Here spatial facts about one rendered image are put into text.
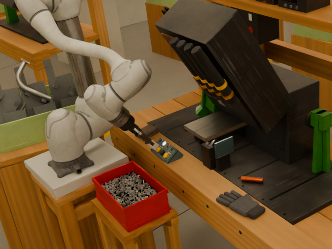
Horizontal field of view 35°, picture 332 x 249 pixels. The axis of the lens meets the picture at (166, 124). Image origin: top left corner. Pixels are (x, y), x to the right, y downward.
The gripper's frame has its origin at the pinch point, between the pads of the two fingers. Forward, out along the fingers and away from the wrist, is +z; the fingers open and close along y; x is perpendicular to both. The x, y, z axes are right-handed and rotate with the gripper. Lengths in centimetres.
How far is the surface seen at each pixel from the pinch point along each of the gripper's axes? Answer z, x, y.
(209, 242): 108, -23, -32
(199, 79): -22.8, 29.8, 27.8
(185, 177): 12.6, -2.7, 17.1
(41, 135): -1, -34, -84
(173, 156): 12.6, 1.5, 2.2
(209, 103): 6.6, 29.9, 6.1
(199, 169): 17.4, 4.2, 16.3
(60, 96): 3, -10, -105
